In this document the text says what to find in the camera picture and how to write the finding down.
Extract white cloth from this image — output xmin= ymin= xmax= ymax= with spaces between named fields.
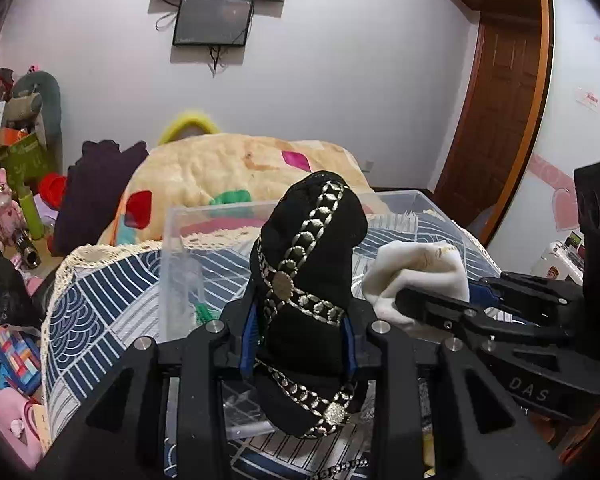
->
xmin=362 ymin=240 xmax=471 ymax=326

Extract black pointed cloth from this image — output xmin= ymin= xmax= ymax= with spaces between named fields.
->
xmin=0 ymin=252 xmax=43 ymax=328

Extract grey plush dinosaur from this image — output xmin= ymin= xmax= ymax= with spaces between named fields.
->
xmin=5 ymin=70 xmax=63 ymax=161

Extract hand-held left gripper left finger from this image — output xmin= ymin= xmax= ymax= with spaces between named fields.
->
xmin=35 ymin=300 xmax=257 ymax=480

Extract beige blanket with coloured patches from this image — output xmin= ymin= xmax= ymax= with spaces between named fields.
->
xmin=100 ymin=132 xmax=376 ymax=248

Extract black flashlight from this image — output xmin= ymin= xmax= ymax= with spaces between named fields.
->
xmin=12 ymin=227 xmax=42 ymax=268

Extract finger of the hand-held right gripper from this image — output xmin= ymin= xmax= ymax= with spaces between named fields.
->
xmin=479 ymin=271 xmax=587 ymax=331
xmin=394 ymin=284 xmax=578 ymax=351

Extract dark purple cloth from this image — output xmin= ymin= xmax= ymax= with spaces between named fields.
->
xmin=54 ymin=139 xmax=150 ymax=257

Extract black gold-trimmed cloth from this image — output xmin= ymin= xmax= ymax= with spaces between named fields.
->
xmin=247 ymin=170 xmax=371 ymax=441

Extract green cardboard box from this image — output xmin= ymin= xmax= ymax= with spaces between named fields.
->
xmin=0 ymin=132 xmax=51 ymax=196

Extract black screen cable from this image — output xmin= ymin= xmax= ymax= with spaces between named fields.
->
xmin=207 ymin=45 xmax=228 ymax=78

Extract white wardrobe panel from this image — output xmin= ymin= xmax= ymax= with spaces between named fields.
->
xmin=490 ymin=0 xmax=600 ymax=281

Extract red cloth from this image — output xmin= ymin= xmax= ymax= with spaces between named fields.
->
xmin=37 ymin=172 xmax=71 ymax=211

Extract wooden door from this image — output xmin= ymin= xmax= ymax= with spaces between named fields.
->
xmin=432 ymin=0 xmax=553 ymax=248

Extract white cartoon case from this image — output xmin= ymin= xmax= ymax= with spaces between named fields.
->
xmin=532 ymin=240 xmax=586 ymax=283

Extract pink bunny toy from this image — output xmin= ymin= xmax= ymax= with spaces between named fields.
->
xmin=0 ymin=167 xmax=21 ymax=246

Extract colourful patterned box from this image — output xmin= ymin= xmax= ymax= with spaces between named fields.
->
xmin=0 ymin=322 xmax=43 ymax=396

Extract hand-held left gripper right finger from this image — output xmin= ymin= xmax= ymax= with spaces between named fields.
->
xmin=341 ymin=305 xmax=563 ymax=480

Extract blue white patterned tablecloth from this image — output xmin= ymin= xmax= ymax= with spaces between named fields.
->
xmin=40 ymin=225 xmax=506 ymax=480

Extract small black wall screen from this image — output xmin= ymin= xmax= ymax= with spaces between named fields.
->
xmin=172 ymin=0 xmax=256 ymax=48

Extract green bottle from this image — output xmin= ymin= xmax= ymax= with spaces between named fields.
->
xmin=20 ymin=185 xmax=46 ymax=241

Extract clear plastic box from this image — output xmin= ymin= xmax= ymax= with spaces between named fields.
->
xmin=159 ymin=189 xmax=501 ymax=443

